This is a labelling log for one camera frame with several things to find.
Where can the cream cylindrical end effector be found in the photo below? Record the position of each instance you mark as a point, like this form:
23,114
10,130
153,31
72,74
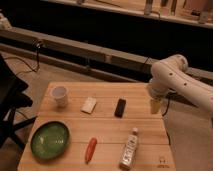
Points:
155,105

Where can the white rectangular block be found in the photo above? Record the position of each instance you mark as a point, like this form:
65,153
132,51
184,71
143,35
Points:
89,105

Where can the white paper cup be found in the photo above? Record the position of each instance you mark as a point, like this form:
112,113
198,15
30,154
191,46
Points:
60,96

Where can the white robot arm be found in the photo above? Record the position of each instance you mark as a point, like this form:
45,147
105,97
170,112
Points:
169,73

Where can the small clear plastic bottle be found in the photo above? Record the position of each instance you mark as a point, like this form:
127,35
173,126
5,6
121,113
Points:
129,150

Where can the green glass bowl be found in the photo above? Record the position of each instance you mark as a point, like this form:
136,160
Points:
50,140

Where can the black eraser block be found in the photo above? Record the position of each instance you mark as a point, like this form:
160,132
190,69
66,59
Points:
120,108

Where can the black office chair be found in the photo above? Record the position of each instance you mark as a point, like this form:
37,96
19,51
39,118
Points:
12,98

